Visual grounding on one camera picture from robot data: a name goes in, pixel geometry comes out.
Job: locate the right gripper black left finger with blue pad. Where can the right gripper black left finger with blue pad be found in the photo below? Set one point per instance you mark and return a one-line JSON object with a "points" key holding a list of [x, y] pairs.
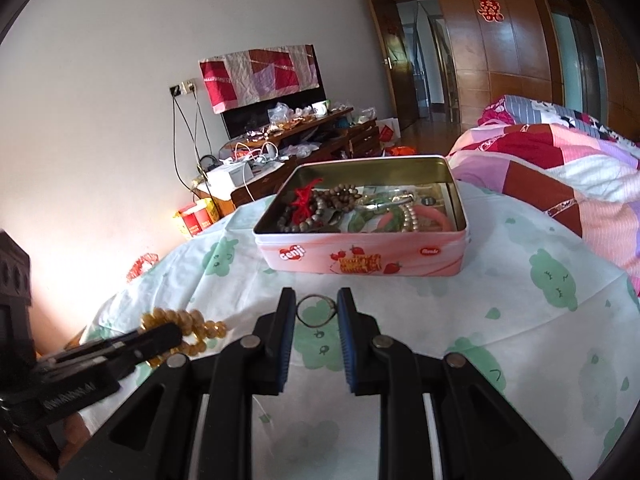
{"points": [[192, 419]]}

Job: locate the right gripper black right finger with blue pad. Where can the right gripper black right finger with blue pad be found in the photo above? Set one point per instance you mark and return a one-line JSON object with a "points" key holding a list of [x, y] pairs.
{"points": [[439, 418]]}

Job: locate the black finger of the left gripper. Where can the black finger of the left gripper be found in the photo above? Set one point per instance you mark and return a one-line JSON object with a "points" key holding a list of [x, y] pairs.
{"points": [[124, 353]]}

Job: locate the red string coin pendant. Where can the red string coin pendant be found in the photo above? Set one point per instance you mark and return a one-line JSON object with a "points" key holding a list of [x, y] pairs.
{"points": [[301, 205]]}

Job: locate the silver bangle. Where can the silver bangle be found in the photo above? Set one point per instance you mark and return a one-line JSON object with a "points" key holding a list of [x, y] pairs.
{"points": [[384, 201]]}

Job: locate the left hand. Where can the left hand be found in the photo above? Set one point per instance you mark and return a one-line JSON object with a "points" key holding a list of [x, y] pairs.
{"points": [[76, 434]]}

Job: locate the red plastic bag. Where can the red plastic bag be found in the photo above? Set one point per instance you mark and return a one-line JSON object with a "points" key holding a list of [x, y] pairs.
{"points": [[141, 265]]}

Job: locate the white cloth green clouds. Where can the white cloth green clouds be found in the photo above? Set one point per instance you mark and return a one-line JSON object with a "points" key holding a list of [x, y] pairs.
{"points": [[551, 325]]}

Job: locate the red white carton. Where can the red white carton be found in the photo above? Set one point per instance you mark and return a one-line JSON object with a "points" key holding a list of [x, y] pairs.
{"points": [[197, 217]]}

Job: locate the white box device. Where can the white box device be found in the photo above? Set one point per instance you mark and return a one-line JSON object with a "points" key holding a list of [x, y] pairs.
{"points": [[223, 180]]}

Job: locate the black television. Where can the black television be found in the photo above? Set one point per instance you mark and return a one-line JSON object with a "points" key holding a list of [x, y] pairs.
{"points": [[243, 119]]}

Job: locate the pink cookie tin box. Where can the pink cookie tin box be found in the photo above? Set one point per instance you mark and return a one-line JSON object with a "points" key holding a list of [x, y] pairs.
{"points": [[435, 246]]}

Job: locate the patchwork pink red quilt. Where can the patchwork pink red quilt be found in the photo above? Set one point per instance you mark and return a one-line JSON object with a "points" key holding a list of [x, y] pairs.
{"points": [[565, 163]]}

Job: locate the patchwork cloth on television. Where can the patchwork cloth on television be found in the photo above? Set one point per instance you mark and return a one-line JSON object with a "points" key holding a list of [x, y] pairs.
{"points": [[247, 77]]}

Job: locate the wooden tv cabinet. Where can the wooden tv cabinet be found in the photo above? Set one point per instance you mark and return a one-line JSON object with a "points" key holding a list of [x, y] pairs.
{"points": [[274, 155]]}

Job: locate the wooden door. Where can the wooden door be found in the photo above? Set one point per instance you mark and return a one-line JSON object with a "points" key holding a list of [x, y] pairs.
{"points": [[396, 59]]}

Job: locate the wooden wardrobe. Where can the wooden wardrobe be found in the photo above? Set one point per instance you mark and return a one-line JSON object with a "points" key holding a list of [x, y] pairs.
{"points": [[520, 56]]}

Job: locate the red double happiness sticker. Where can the red double happiness sticker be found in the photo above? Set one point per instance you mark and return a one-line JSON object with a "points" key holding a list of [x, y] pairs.
{"points": [[490, 11]]}

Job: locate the wall power socket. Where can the wall power socket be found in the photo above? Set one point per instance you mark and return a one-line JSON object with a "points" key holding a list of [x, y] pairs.
{"points": [[182, 88]]}

